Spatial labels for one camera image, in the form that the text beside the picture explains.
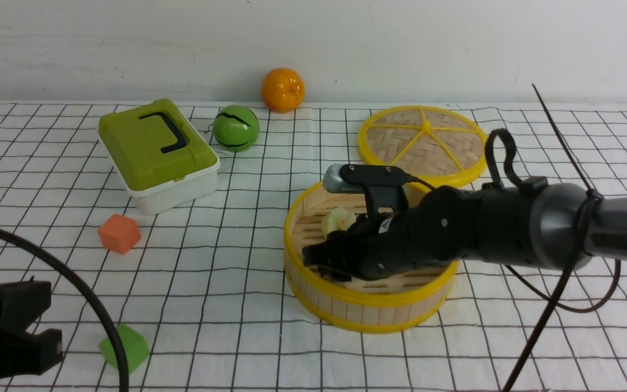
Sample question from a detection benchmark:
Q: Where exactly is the bamboo steamer lid yellow rim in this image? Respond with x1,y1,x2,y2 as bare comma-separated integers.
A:
356,105,488,188

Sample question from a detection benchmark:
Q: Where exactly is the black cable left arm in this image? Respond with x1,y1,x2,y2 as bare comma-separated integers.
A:
0,219,131,392

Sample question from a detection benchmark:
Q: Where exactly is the orange foam cube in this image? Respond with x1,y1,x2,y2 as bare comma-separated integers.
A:
97,214,142,255

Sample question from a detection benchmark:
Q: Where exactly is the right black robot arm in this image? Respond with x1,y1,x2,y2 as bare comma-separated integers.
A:
303,183,627,282

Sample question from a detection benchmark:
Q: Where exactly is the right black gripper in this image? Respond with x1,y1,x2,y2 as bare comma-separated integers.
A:
303,186,480,282

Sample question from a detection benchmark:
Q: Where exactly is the green toy melon ball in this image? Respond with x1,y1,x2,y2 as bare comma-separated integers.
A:
212,105,260,152

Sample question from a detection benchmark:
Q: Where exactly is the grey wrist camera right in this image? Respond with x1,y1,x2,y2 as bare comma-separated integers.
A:
322,163,411,218

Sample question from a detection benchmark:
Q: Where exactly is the pale green dumpling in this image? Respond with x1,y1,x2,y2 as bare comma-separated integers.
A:
321,207,356,237

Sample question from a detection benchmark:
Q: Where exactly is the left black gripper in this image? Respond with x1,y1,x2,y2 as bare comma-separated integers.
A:
0,280,63,379

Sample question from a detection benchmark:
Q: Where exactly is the green foam cube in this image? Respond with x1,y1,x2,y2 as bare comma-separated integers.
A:
98,323,150,375

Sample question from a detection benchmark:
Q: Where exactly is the white box green lid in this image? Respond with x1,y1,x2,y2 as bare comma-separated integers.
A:
97,99,220,216

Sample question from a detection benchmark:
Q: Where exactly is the bamboo steamer tray yellow rim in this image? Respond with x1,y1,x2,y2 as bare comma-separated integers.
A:
283,182,459,333

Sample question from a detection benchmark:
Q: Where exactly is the orange toy fruit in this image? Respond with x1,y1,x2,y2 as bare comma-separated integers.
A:
261,68,305,113

